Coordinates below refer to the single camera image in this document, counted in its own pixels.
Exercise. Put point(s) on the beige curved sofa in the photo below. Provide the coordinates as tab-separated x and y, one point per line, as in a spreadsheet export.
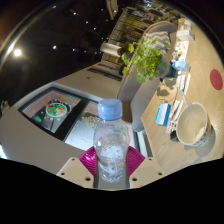
133	96

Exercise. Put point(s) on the window with festive stickers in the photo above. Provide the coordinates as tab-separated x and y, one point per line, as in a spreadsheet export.
60	111

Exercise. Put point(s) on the small blue and white box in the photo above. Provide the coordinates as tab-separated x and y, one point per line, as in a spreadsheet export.
181	66

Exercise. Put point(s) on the green potted plant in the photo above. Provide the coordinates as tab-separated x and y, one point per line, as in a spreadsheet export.
145	61

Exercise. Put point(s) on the grey chevron cushion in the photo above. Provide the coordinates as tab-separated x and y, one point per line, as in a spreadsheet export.
158	39

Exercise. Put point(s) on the flat round red coaster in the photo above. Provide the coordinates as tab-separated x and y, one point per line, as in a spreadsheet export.
216	79

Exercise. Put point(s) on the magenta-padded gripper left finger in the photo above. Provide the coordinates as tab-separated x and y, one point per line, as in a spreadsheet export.
75	171

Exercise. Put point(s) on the white tube with teal print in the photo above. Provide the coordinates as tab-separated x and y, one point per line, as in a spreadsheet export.
175	109

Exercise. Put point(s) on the white round column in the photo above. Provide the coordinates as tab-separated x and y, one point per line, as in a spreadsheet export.
110	49

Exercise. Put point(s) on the blue and white flat box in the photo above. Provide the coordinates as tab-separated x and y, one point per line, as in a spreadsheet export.
162	114

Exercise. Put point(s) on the pill blister pack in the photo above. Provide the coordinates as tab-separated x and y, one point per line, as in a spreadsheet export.
170	127

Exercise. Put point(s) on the white printed cup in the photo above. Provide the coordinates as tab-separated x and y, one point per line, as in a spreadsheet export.
193	125

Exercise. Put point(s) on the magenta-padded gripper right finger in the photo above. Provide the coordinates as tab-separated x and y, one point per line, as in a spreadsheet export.
146	171

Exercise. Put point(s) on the clear bottle with blue cap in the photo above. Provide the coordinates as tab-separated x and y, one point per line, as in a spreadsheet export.
111	146

